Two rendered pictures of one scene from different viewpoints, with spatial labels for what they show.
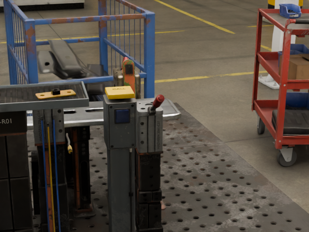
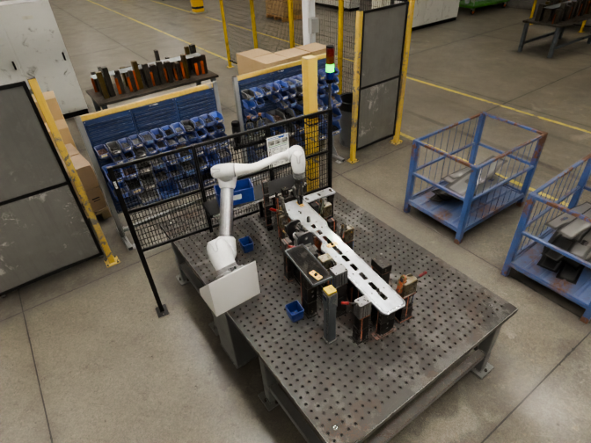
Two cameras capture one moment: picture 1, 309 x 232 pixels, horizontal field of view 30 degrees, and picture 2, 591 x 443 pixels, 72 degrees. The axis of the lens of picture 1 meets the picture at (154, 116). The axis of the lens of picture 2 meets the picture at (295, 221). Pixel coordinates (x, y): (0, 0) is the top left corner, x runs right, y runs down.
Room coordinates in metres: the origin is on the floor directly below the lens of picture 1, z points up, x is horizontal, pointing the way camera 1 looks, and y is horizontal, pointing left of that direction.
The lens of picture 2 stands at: (0.66, -1.49, 2.92)
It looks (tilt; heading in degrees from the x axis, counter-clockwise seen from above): 37 degrees down; 75
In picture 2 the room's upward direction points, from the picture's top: 3 degrees counter-clockwise
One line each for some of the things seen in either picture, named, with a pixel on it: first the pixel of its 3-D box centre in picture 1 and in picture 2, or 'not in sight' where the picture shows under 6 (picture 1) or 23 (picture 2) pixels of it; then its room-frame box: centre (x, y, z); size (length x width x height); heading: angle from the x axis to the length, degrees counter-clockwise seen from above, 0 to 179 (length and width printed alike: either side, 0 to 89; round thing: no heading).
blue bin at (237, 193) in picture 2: not in sight; (234, 192); (0.91, 1.43, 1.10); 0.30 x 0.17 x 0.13; 3
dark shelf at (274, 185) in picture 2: not in sight; (256, 194); (1.10, 1.47, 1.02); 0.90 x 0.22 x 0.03; 12
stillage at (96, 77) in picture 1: (73, 68); (590, 231); (4.00, 0.58, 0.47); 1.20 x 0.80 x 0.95; 20
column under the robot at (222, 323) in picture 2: not in sight; (239, 322); (0.72, 0.73, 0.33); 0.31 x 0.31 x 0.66; 19
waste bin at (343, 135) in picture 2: not in sight; (353, 120); (3.10, 3.97, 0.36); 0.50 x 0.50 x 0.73
